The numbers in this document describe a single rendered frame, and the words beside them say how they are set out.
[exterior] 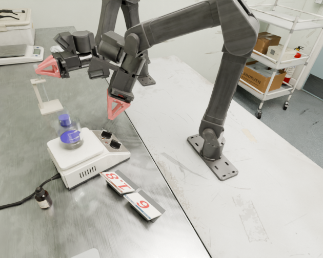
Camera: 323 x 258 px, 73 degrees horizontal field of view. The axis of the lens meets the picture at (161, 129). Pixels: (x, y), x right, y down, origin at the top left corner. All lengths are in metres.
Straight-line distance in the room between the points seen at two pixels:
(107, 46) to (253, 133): 0.59
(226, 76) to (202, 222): 0.36
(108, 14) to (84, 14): 1.11
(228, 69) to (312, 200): 0.44
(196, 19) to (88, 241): 0.55
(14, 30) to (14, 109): 0.71
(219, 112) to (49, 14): 1.64
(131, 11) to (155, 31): 0.43
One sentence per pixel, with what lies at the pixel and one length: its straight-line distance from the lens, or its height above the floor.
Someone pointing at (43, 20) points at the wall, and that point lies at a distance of 2.02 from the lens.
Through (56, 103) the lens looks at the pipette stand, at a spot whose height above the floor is 0.91.
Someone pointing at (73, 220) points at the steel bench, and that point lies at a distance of 0.61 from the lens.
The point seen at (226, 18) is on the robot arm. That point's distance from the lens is 0.49.
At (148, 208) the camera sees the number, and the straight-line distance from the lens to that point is 0.57.
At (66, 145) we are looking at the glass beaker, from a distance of 0.62.
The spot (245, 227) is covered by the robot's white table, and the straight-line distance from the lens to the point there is 0.62.
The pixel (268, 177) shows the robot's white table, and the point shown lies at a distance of 0.75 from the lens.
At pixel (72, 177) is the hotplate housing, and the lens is 0.62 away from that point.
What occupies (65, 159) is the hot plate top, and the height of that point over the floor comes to 0.99.
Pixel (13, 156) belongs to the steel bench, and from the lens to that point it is 0.82.
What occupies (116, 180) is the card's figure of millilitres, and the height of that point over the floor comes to 0.92.
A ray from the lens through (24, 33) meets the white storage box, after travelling 1.64.
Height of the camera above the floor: 1.42
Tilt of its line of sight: 40 degrees down
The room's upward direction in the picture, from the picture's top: 4 degrees clockwise
